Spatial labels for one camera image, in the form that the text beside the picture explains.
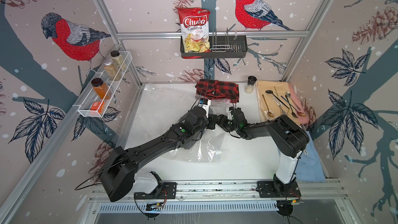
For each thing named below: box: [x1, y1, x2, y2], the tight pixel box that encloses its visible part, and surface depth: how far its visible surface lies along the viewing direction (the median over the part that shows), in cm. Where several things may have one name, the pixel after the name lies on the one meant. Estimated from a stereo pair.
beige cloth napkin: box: [256, 79, 302, 125], surface depth 112 cm
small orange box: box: [90, 101, 105, 114], surface depth 68 cm
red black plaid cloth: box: [194, 79, 239, 104], surface depth 116 cm
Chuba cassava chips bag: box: [177, 7, 212, 59], surface depth 84 cm
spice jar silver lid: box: [102, 58, 122, 81], surface depth 77 cm
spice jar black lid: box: [110, 50, 127, 71], surface depth 83 cm
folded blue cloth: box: [295, 130, 326, 182], surface depth 81 cm
